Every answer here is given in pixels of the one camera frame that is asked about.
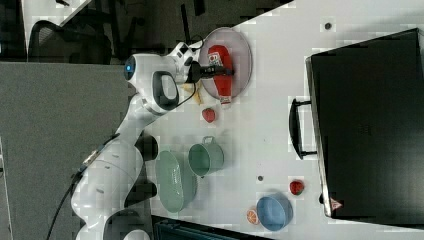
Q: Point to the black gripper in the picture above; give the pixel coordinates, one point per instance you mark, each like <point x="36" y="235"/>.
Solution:
<point x="196" y="72"/>

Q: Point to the red plush ketchup bottle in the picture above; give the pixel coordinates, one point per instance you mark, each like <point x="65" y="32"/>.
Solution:
<point x="219" y="57"/>

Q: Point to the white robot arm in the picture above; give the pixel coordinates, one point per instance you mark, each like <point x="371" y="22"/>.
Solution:
<point x="107" y="183"/>

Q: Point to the grey oval plate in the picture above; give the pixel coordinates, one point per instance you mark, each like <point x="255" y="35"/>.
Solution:
<point x="239" y="51"/>

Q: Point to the yellow plush toy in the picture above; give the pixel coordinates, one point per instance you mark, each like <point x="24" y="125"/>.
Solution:
<point x="194" y="89"/>

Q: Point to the red toy strawberry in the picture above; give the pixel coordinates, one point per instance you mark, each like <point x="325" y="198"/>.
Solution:
<point x="209" y="115"/>

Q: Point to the green toy pot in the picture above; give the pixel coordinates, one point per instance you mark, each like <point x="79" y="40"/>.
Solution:
<point x="206" y="157"/>

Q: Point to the black cylinder cup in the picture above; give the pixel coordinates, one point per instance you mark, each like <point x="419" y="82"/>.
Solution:
<point x="140" y="192"/>
<point x="147" y="146"/>

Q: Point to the green perforated oval tray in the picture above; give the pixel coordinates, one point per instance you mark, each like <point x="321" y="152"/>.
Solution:
<point x="177" y="185"/>

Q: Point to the red strawberry near oven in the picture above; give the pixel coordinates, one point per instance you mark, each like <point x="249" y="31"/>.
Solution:
<point x="296" y="187"/>

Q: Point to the orange slice toy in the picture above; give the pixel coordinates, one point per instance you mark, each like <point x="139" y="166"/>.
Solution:
<point x="252" y="217"/>

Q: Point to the black toaster oven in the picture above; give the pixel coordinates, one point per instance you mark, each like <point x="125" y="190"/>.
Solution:
<point x="366" y="101"/>

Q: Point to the blue bowl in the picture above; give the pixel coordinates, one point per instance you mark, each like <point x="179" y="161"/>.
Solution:
<point x="274" y="211"/>

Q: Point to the dark bin under table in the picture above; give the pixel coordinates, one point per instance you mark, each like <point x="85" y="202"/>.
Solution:
<point x="170" y="229"/>

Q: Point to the black office chair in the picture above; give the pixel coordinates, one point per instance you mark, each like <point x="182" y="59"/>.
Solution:
<point x="50" y="43"/>

